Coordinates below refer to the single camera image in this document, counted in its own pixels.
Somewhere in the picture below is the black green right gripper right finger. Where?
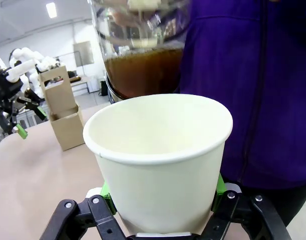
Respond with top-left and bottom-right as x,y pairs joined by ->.
202,173 -> 293,240

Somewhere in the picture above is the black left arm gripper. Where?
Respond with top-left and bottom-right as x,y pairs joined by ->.
0,69 -> 49,140

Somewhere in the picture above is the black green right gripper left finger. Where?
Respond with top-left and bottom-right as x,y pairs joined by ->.
39,181 -> 134,240

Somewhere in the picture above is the brown cardboard cup carrier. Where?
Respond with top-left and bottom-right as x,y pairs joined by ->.
38,65 -> 86,152

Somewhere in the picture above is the white paper cup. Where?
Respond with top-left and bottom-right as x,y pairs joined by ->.
83,93 -> 234,235

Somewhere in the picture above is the glass pitcher with brown drink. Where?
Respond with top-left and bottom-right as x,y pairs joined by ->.
89,0 -> 192,104

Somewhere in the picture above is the person's hand behind pitcher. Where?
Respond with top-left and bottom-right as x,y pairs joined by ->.
112,9 -> 153,29

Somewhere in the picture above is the background work table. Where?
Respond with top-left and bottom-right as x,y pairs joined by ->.
69,75 -> 95,96

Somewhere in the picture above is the black bag on floor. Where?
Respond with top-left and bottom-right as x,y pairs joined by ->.
99,80 -> 109,97

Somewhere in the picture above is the person in purple jacket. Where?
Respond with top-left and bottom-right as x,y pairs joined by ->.
176,0 -> 306,227

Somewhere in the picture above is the grey wall panel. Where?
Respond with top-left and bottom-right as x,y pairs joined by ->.
73,40 -> 95,69

